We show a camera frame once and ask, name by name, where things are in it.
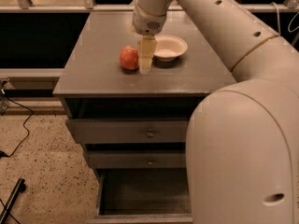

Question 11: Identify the grey wooden drawer cabinet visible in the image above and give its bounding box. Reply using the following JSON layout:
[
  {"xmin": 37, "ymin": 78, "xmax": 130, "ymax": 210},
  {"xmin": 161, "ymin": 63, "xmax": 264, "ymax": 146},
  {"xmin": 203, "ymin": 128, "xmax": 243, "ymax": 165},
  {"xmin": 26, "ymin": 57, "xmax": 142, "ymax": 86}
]
[{"xmin": 52, "ymin": 10, "xmax": 237, "ymax": 224}]

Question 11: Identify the grey open bottom drawer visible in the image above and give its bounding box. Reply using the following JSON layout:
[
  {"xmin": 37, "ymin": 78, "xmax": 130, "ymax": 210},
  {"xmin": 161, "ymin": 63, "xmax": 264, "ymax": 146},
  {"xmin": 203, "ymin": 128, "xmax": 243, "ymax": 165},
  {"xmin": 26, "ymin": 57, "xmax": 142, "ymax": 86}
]
[{"xmin": 86, "ymin": 168, "xmax": 192, "ymax": 224}]

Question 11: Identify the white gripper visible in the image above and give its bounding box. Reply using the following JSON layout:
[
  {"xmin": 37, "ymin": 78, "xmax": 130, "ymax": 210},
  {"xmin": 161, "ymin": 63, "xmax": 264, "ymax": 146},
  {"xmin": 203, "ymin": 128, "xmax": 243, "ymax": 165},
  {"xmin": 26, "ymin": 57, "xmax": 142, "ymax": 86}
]
[{"xmin": 132, "ymin": 3, "xmax": 166, "ymax": 74}]

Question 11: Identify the white cable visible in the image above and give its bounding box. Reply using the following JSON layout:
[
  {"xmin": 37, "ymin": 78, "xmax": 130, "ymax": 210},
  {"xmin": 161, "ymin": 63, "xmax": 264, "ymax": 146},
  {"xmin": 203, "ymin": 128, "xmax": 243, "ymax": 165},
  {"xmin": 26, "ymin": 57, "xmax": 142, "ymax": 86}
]
[{"xmin": 269, "ymin": 2, "xmax": 281, "ymax": 35}]

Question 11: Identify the grey middle drawer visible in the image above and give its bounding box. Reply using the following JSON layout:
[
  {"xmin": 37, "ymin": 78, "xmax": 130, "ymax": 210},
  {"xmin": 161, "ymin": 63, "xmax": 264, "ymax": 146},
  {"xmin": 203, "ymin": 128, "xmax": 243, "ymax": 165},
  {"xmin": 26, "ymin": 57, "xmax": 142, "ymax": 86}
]
[{"xmin": 83, "ymin": 150, "xmax": 186, "ymax": 169}]

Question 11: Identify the metal railing frame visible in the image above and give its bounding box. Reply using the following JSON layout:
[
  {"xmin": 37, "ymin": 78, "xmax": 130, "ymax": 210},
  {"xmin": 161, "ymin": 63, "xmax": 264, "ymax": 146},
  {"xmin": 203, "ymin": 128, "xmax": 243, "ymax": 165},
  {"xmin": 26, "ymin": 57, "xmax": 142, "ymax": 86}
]
[{"xmin": 0, "ymin": 0, "xmax": 298, "ymax": 90}]

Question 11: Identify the red apple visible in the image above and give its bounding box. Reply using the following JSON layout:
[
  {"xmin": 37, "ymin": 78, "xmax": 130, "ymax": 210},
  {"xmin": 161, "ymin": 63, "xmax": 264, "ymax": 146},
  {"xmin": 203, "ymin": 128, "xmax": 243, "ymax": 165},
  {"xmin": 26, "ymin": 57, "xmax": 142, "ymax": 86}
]
[{"xmin": 120, "ymin": 46, "xmax": 139, "ymax": 71}]

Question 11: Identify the white paper bowl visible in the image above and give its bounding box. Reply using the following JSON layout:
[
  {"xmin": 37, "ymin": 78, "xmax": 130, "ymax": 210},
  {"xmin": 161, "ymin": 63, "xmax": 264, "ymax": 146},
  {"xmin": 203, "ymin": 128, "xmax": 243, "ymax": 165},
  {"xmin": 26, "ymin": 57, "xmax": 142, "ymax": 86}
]
[{"xmin": 154, "ymin": 35, "xmax": 188, "ymax": 62}]

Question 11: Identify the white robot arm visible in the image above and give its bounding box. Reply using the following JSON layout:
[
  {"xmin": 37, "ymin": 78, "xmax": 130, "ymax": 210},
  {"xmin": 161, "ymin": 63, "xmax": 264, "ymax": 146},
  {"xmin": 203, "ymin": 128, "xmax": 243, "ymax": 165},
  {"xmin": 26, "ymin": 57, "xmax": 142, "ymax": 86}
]
[{"xmin": 133, "ymin": 0, "xmax": 299, "ymax": 224}]

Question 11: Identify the grey top drawer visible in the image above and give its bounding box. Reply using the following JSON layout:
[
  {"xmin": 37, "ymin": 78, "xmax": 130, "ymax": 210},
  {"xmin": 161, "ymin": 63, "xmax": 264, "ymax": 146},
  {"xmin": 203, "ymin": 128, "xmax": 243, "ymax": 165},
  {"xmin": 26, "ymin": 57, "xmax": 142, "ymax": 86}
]
[{"xmin": 66, "ymin": 119, "xmax": 188, "ymax": 144}]

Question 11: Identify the black floor cable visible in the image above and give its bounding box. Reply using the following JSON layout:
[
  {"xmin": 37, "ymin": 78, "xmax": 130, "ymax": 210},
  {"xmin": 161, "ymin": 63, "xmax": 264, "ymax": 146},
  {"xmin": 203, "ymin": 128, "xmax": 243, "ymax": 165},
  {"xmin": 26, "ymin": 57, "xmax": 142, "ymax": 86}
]
[{"xmin": 0, "ymin": 96, "xmax": 35, "ymax": 159}]

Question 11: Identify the black bar on floor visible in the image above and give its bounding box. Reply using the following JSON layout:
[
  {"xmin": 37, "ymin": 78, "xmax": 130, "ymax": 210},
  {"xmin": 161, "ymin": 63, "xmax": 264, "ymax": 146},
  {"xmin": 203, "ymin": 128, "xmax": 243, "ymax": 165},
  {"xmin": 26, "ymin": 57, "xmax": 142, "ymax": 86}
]
[{"xmin": 0, "ymin": 178, "xmax": 26, "ymax": 224}]

